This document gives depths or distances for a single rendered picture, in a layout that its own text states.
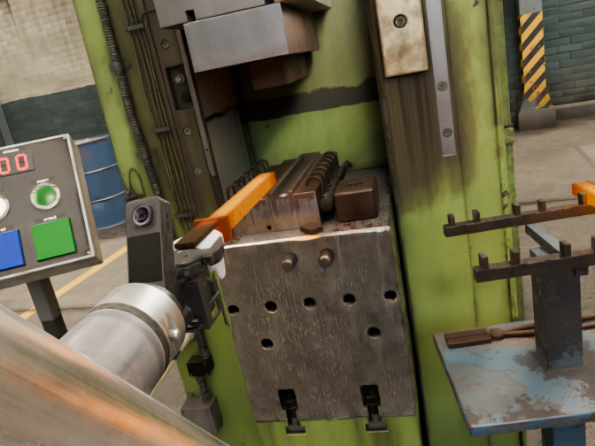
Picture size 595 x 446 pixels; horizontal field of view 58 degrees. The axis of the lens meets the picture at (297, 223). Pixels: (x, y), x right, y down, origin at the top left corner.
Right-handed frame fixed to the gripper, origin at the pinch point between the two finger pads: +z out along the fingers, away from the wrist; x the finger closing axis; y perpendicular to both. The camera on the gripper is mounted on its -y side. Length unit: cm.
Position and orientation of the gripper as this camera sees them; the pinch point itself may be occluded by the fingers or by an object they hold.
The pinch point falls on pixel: (206, 232)
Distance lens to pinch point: 72.9
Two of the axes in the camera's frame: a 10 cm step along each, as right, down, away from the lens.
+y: 1.8, 9.3, 3.0
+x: 9.7, -1.1, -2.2
